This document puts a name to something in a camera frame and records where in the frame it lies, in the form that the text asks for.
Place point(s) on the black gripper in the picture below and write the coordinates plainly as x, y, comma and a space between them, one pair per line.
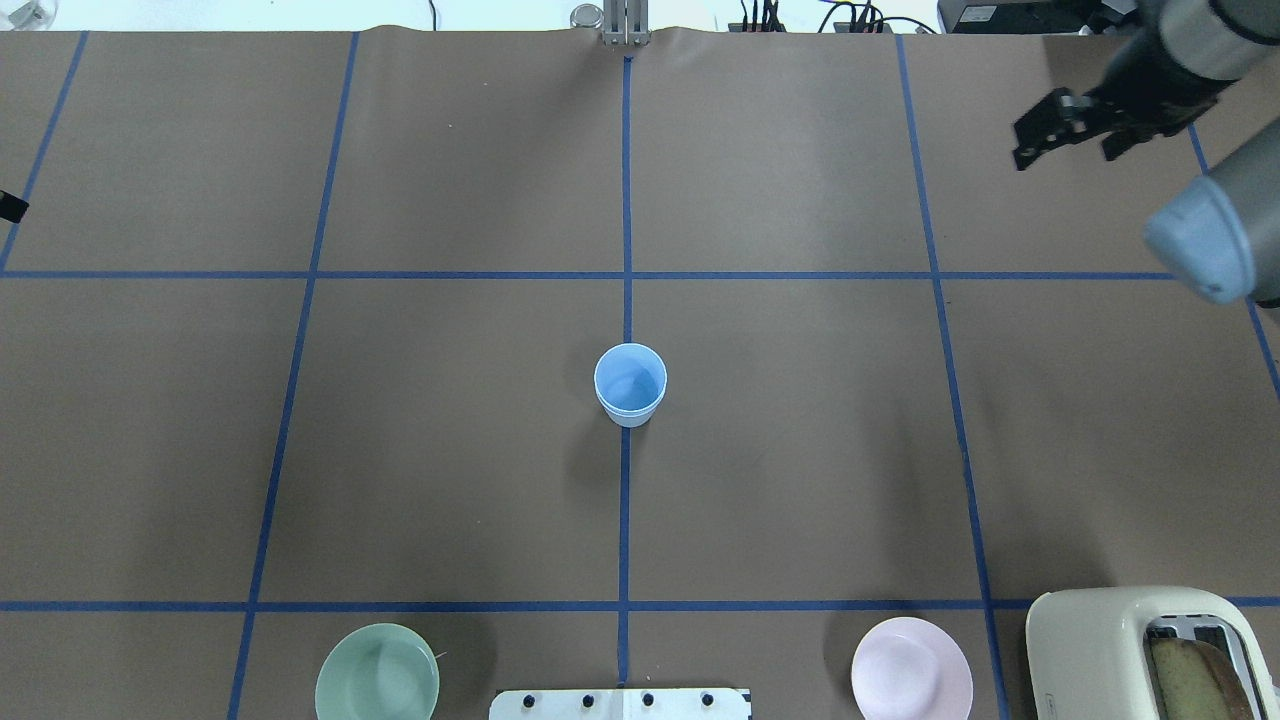
1150, 84

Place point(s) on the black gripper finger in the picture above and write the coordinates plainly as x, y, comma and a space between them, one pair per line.
12, 208

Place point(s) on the light blue cup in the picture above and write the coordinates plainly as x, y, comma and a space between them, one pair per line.
631, 376
630, 418

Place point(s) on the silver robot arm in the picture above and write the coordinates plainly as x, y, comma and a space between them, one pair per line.
1218, 236

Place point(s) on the black device on desk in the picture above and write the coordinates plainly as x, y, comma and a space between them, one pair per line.
1036, 17

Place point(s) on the cream toaster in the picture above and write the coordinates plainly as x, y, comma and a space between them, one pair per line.
1087, 649

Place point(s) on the bread slice in toaster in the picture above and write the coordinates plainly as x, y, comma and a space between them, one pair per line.
1195, 680

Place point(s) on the pink bowl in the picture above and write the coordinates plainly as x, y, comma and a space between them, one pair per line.
908, 668

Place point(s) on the mint green bowl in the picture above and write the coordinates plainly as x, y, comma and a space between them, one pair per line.
380, 671

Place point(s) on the metal camera post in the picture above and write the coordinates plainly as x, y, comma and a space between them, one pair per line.
619, 22

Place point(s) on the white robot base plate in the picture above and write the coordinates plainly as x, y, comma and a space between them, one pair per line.
624, 703

